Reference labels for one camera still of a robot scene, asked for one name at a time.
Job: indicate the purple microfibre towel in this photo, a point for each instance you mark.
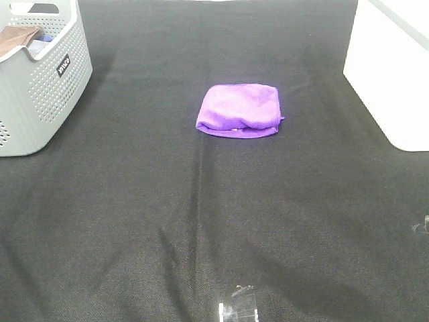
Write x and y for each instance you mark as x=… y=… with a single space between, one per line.
x=240 y=111

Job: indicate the black table cloth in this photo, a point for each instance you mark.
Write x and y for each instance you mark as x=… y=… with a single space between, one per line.
x=132 y=214

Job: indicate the grey perforated laundry basket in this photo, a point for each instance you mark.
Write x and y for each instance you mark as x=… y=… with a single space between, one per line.
x=39 y=92

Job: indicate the white storage box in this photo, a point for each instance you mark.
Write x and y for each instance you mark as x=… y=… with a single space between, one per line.
x=387 y=66

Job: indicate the blue cloth in basket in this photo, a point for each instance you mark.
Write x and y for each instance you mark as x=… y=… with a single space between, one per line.
x=38 y=44

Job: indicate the brown towel in basket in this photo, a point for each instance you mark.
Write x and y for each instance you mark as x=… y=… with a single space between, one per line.
x=12 y=36

